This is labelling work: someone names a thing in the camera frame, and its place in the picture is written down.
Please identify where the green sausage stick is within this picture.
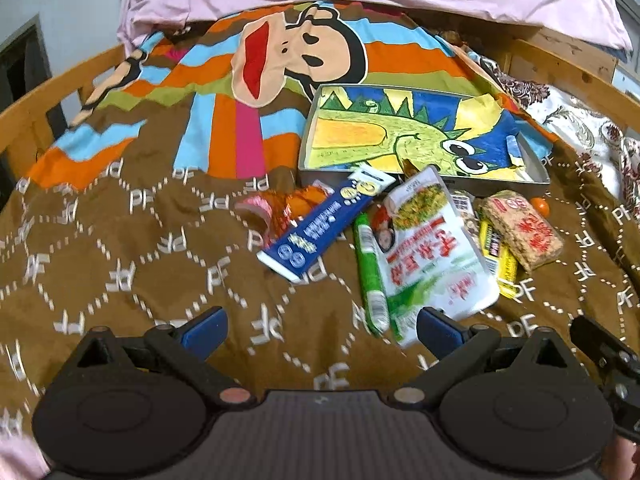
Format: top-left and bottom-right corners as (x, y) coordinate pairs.
(352, 212), (390, 336)

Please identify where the blue long snack packet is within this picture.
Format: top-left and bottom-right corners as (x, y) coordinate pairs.
(257, 166), (397, 284)

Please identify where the yellow snack bar packet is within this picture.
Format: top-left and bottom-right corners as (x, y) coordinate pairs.
(480, 219), (518, 299)

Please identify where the orange pink candy wrapper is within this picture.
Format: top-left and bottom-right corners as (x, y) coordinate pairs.
(234, 185), (333, 247)

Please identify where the red label rice cracker pack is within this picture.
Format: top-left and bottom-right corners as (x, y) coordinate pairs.
(480, 190), (563, 273)

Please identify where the grey tray with dinosaur drawing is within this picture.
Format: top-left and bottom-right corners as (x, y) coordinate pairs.
(297, 84), (550, 197)

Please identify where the white green rice pouch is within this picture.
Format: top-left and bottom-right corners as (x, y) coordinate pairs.
(370, 166), (499, 348)

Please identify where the clear nut bar packet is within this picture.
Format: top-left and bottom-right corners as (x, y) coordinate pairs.
(450, 190), (480, 246)

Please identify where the white floral satin quilt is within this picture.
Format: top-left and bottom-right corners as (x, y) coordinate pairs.
(466, 49), (639, 218)

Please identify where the small orange mandarin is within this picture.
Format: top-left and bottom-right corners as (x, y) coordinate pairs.
(529, 197), (550, 218)

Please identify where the dark window frame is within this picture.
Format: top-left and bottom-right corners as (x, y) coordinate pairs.
(1, 15), (51, 110)

